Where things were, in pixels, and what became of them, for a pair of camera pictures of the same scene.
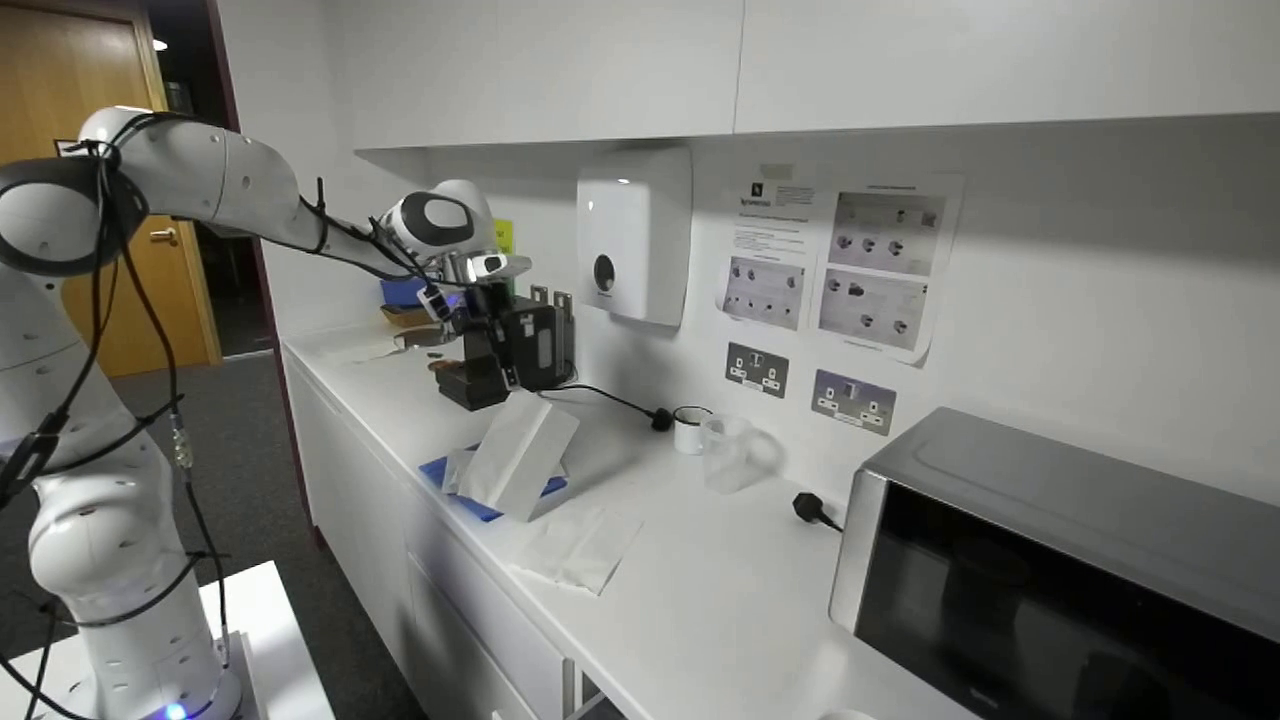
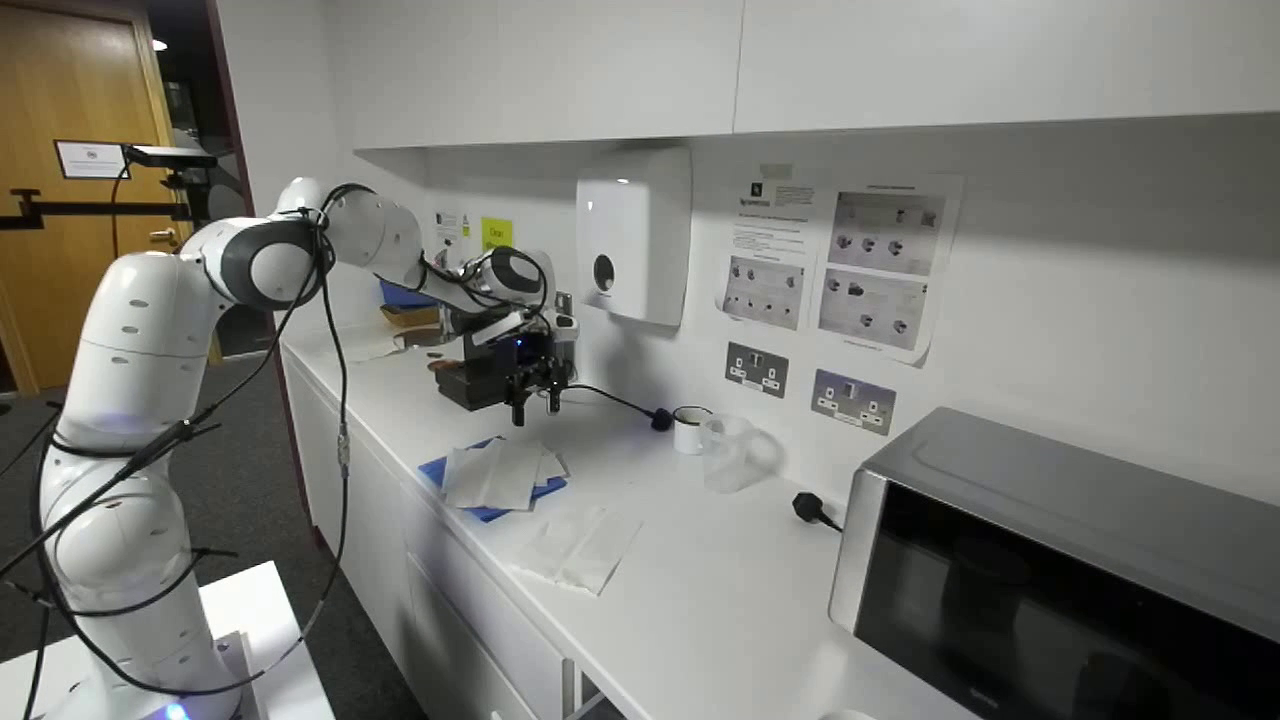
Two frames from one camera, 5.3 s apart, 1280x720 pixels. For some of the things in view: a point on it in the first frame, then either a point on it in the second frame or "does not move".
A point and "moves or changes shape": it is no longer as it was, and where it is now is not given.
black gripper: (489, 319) → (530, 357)
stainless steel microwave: (1036, 577) does not move
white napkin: (516, 454) moves or changes shape
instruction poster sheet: (841, 258) does not move
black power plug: (810, 506) does not move
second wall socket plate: (853, 403) does not move
